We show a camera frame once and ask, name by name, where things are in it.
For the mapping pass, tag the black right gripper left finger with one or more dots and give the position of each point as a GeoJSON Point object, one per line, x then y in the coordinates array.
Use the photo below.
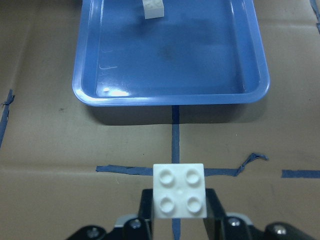
{"type": "Point", "coordinates": [146, 213]}

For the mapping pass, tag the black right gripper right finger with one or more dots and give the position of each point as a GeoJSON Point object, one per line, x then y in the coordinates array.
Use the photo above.
{"type": "Point", "coordinates": [215, 215]}

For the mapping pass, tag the white block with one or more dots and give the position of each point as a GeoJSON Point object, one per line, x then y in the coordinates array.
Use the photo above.
{"type": "Point", "coordinates": [153, 9]}
{"type": "Point", "coordinates": [179, 191]}

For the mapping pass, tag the blue plastic tray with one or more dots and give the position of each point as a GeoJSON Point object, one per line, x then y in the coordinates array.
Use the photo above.
{"type": "Point", "coordinates": [201, 52]}

